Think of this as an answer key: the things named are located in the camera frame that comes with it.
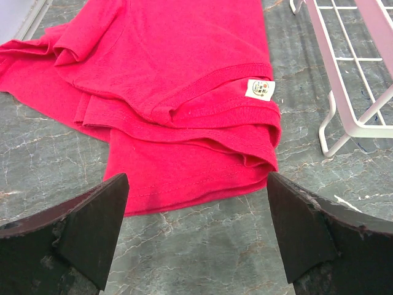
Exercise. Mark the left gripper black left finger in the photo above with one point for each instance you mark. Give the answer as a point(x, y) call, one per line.
point(68, 248)

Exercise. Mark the white wire dish rack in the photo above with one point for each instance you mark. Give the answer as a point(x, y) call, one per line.
point(354, 40)

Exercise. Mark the red folded t-shirt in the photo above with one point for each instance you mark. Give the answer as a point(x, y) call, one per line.
point(180, 90)

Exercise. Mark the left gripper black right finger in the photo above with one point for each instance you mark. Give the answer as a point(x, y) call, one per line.
point(327, 248)

